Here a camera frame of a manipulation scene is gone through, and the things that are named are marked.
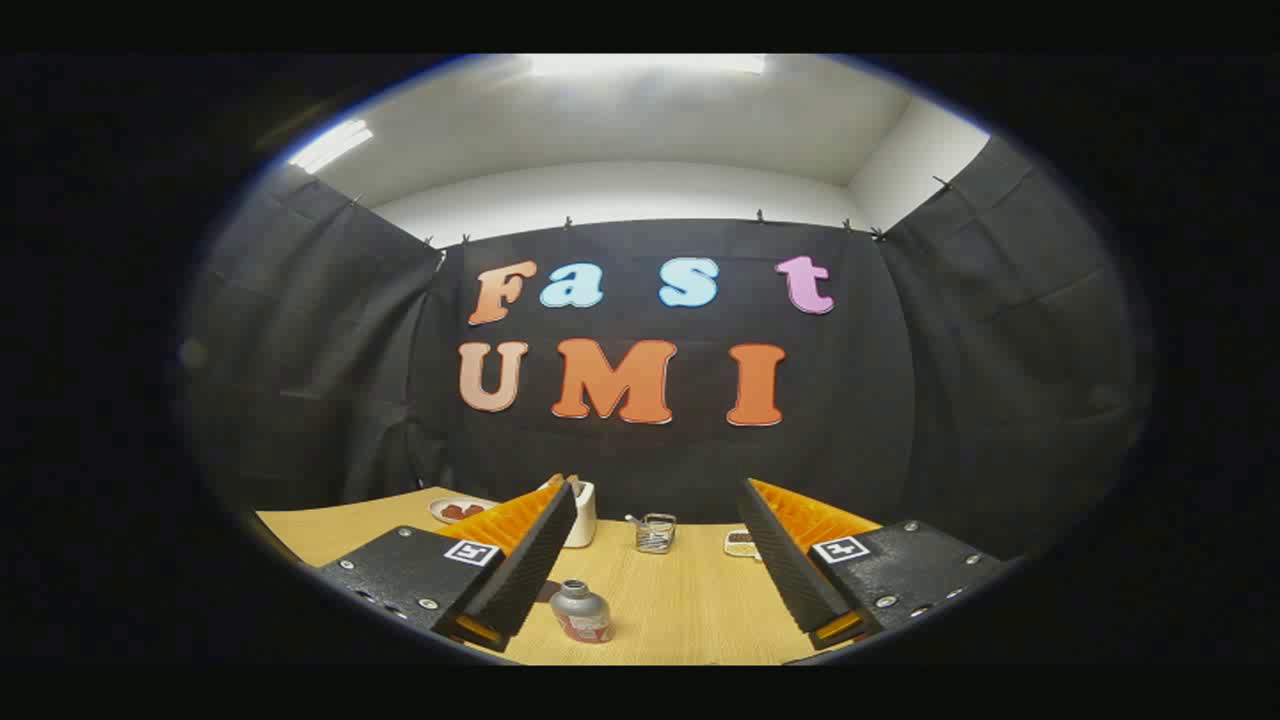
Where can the black backdrop cloth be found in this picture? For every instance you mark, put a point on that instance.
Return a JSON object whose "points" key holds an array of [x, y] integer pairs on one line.
{"points": [[880, 400]]}

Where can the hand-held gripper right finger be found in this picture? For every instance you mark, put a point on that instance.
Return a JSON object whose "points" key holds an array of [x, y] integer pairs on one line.
{"points": [[785, 570]]}

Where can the small white tray with snacks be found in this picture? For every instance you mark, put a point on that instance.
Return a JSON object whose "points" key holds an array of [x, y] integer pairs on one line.
{"points": [[741, 544]]}

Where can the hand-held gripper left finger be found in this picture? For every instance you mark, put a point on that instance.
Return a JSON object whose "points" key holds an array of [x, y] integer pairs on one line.
{"points": [[520, 580]]}

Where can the red food pieces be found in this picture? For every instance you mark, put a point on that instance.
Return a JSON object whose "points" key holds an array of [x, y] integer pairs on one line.
{"points": [[460, 511]]}

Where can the silver juice bottle red label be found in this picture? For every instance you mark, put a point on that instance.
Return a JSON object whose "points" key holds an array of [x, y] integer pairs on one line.
{"points": [[581, 612]]}

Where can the wooden table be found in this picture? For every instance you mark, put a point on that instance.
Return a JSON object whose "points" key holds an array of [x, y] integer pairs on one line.
{"points": [[690, 610]]}

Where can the ceiling light panel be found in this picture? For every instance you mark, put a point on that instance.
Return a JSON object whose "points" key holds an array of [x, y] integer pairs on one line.
{"points": [[330, 145]]}

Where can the small white plate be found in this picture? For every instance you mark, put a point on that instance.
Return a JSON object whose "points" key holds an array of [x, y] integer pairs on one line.
{"points": [[445, 505]]}

